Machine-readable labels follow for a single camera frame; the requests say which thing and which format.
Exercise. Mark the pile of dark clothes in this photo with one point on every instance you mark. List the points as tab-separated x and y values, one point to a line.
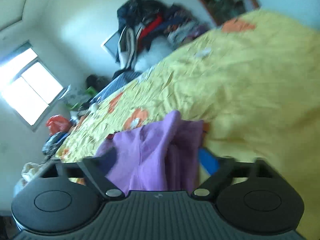
155	22

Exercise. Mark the purple knit sweater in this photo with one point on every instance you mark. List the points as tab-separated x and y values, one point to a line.
152	155

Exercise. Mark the dark bag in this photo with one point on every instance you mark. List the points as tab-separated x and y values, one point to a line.
96	81

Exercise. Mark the grey flat panel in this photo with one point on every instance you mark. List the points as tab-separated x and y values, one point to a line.
112	45

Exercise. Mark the yellow floral bedsheet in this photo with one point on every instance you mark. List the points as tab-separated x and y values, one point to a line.
237	80

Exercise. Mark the white fluffy ball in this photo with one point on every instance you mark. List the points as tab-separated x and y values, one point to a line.
94	107

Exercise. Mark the white quilted blanket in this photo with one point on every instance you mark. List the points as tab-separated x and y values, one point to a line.
27	172

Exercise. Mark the window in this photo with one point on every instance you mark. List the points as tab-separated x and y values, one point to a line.
27	90

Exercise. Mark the white pillow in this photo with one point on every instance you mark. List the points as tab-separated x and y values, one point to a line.
155	55

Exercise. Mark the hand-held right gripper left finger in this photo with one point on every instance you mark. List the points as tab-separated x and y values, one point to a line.
108	160

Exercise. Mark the blue quilted mattress pad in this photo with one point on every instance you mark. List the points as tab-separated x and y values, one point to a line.
117	85

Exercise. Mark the green plastic chair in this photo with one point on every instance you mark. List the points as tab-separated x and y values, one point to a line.
91	90

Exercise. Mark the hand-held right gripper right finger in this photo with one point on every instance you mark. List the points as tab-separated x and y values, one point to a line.
209	162

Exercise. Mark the orange plastic bag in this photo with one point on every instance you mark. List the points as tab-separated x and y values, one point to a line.
57	125

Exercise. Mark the dark patterned cloth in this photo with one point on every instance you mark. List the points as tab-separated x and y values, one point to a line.
53	142

